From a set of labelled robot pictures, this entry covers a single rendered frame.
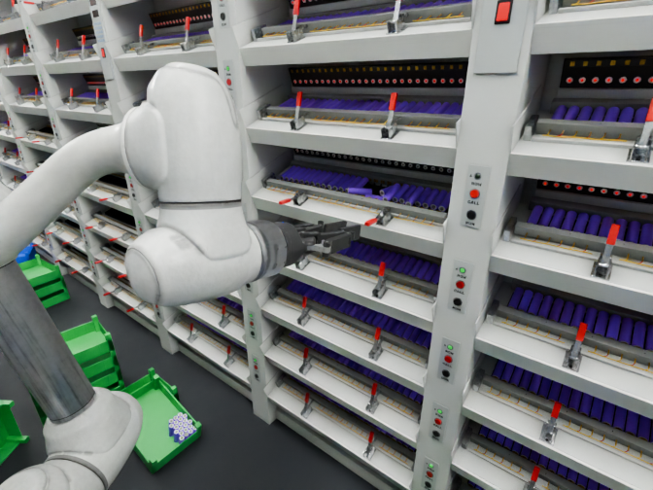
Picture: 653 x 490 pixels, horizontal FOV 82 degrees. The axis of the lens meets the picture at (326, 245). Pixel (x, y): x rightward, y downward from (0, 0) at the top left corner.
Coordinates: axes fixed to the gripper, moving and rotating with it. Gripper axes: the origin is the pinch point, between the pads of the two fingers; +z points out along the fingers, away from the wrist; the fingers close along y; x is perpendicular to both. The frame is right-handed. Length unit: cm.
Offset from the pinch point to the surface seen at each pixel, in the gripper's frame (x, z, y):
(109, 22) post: 49, 9, -116
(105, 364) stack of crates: -82, -2, -108
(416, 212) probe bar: 3.6, 19.9, 6.5
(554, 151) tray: 19.8, 14.7, 31.3
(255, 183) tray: 2.4, 17.3, -44.9
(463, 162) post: 16.0, 13.2, 16.8
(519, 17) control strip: 39.2, 8.8, 22.3
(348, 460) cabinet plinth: -90, 36, -9
